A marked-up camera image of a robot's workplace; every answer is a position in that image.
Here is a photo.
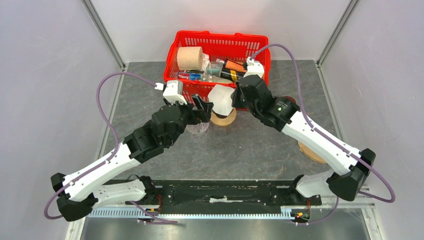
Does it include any round wooden dripper holder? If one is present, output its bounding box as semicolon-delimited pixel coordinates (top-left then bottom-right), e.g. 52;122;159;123
210;108;237;127

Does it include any brown paper coffee filter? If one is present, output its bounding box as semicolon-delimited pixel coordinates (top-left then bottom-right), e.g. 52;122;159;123
297;141;327;164

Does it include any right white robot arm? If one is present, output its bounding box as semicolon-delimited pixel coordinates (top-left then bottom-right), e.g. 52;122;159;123
231;75;376;205

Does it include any right aluminium frame post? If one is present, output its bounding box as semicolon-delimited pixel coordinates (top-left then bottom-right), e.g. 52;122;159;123
316;0;360;68

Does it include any left aluminium frame post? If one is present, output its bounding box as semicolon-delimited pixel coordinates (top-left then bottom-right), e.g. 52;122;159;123
81;0;127;70

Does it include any glass beaker carafe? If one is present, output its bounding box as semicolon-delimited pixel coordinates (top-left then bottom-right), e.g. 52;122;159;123
212;125;230;137

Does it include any aluminium frame post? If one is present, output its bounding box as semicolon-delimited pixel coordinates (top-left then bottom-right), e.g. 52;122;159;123
316;0;360;68
81;0;127;70

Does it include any white slotted cable duct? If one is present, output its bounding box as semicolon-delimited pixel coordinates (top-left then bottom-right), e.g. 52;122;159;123
88;207;297;221

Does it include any blue red small box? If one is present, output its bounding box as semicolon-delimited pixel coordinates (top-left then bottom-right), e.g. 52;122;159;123
176;70;205;81

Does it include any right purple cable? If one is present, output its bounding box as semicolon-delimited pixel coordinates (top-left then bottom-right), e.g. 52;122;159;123
249;43;396;226

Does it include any clear plastic bottle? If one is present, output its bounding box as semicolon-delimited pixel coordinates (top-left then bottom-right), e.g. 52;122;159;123
204;60;223;82

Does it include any beige paper towel roll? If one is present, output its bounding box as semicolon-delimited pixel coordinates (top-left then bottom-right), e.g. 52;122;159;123
176;46;203;71

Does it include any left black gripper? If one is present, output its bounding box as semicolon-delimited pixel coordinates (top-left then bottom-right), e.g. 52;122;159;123
164;94;214;147

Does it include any black orange can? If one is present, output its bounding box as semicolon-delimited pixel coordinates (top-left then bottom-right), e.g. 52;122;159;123
218;58;247;82

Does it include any purple cable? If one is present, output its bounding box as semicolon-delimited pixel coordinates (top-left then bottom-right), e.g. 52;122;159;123
249;43;396;226
43;71;180;225

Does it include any dark red black cup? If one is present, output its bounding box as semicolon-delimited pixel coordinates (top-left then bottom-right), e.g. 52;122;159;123
285;96;297;105

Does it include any clear glass dripper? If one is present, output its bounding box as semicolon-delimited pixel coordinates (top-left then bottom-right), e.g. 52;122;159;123
186;122;209;140

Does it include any red plastic shopping basket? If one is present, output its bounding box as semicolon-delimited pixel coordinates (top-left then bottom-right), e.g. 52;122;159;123
163;30;271;104

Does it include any white paper coffee filter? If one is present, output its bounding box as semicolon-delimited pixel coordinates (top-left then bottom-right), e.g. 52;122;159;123
207;84;235;116

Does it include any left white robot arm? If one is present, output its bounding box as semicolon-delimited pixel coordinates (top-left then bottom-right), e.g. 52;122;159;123
50;94;214;222

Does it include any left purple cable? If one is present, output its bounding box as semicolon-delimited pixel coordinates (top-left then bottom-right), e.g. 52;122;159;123
43;71;180;225

